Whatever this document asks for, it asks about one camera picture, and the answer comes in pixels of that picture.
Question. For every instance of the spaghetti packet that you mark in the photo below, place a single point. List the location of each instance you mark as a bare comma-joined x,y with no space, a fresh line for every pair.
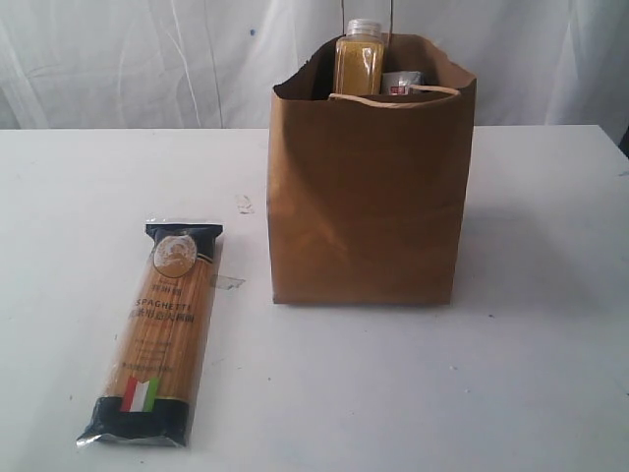
150,395

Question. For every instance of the small milk carton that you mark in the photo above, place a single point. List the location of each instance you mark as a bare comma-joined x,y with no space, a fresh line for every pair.
400,82

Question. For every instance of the brown paper bag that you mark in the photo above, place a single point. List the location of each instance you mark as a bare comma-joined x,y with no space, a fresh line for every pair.
365,195

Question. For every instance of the yellow grain bottle white cap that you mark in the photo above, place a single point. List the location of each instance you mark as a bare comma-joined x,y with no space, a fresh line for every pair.
359,58

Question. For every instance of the clear tape scrap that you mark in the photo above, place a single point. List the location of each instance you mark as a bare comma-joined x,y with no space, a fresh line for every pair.
244,205
222,282

